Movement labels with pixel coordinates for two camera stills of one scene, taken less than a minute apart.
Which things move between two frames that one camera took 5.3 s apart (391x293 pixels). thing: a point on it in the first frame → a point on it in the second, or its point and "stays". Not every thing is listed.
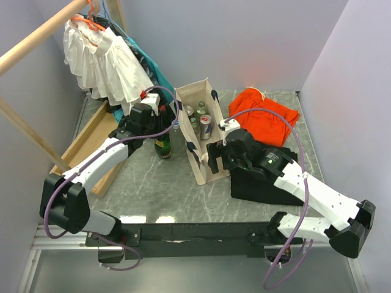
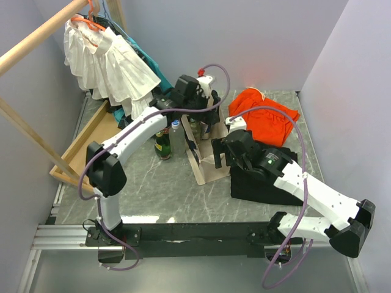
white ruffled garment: (104, 63) stays
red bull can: (205, 121) stays
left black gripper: (155, 119) → (210, 116)
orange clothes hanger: (90, 23) stays
